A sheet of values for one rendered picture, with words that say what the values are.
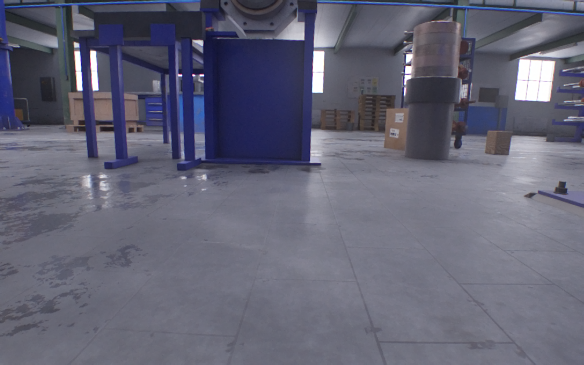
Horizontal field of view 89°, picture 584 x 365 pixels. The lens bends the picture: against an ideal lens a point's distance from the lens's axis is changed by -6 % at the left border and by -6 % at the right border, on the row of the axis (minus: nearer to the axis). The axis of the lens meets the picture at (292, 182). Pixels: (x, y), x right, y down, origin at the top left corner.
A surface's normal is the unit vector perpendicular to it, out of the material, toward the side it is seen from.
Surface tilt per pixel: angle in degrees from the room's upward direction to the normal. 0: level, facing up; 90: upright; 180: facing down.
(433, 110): 90
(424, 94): 90
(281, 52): 90
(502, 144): 90
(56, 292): 0
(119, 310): 0
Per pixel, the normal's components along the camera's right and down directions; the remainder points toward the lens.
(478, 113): -0.03, 0.19
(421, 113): -0.68, 0.13
